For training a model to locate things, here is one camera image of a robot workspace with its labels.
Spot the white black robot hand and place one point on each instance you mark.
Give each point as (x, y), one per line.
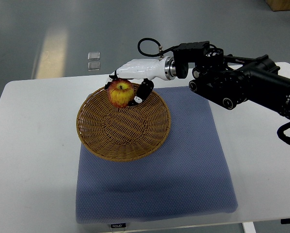
(145, 70)

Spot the red yellow apple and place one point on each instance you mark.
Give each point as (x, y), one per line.
(120, 93)

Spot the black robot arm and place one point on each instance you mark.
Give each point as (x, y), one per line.
(228, 80)

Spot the brown wicker basket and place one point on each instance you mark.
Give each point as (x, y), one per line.
(122, 134)

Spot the lower floor socket plate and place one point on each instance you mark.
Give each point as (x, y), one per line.
(93, 66)

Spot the floor socket plate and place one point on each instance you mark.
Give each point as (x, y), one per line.
(94, 55)
(93, 66)

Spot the upper floor socket plate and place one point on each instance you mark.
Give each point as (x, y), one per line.
(94, 55)

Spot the blue quilted mat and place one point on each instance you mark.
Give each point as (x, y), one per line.
(187, 176)

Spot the wooden box corner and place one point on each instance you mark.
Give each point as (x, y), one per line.
(279, 5)

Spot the black table label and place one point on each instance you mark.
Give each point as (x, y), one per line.
(118, 225)

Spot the white table leg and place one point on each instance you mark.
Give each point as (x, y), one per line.
(248, 227)

